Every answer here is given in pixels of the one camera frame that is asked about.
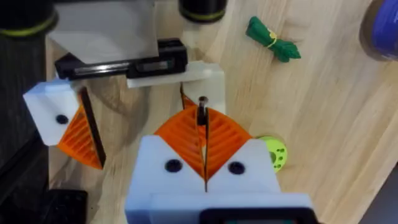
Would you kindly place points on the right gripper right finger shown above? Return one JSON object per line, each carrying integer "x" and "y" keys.
{"x": 245, "y": 158}

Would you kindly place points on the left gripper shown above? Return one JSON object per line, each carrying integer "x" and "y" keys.
{"x": 161, "y": 63}

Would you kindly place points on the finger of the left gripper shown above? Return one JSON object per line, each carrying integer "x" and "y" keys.
{"x": 49, "y": 112}

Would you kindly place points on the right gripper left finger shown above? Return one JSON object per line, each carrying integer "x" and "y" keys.
{"x": 161, "y": 155}

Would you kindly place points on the small black screw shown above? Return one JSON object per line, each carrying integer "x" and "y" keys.
{"x": 202, "y": 112}

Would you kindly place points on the green toy vegetable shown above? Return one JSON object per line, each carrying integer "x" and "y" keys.
{"x": 273, "y": 40}

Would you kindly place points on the green disc with holes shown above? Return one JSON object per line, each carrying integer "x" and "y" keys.
{"x": 278, "y": 154}

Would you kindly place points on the left wrist flat plate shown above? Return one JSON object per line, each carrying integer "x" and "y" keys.
{"x": 105, "y": 28}

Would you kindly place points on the blue tape roll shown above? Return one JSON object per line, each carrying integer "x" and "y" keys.
{"x": 384, "y": 28}

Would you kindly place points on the black rail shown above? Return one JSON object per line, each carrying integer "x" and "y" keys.
{"x": 62, "y": 207}

